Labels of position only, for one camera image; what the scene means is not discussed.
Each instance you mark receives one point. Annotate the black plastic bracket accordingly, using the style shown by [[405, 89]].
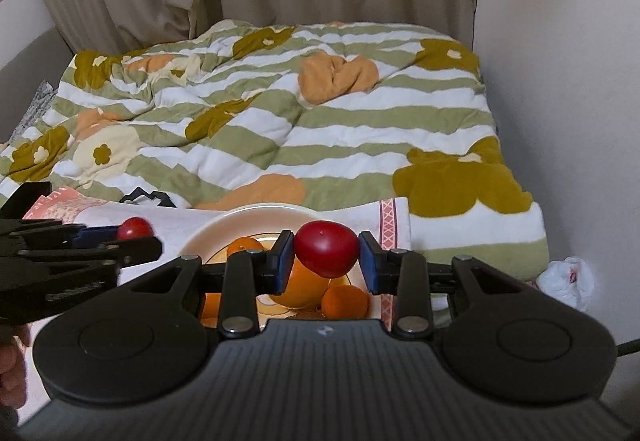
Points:
[[141, 197]]

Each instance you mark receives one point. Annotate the left hand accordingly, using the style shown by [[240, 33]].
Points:
[[13, 368]]

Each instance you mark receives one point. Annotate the striped floral blanket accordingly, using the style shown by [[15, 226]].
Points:
[[325, 116]]

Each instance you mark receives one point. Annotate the white plastic bag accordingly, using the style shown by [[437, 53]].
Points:
[[570, 281]]

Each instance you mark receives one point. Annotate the large orange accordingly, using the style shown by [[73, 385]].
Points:
[[304, 290]]

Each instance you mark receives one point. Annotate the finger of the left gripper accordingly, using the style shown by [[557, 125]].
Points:
[[48, 234], [30, 266]]

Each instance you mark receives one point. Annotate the white pink patterned cloth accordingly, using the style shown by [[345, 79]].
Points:
[[175, 226]]

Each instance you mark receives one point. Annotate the duck pattern plate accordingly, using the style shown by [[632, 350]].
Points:
[[265, 222]]

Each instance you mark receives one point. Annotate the small mandarin orange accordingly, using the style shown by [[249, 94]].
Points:
[[244, 243]]

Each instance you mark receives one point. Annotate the red plum tomato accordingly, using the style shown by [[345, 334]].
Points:
[[327, 248]]

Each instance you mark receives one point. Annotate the small red cherry tomato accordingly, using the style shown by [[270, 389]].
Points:
[[134, 228]]

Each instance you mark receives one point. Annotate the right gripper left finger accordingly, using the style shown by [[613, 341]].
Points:
[[249, 274]]

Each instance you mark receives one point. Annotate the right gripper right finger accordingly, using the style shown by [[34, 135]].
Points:
[[401, 273]]

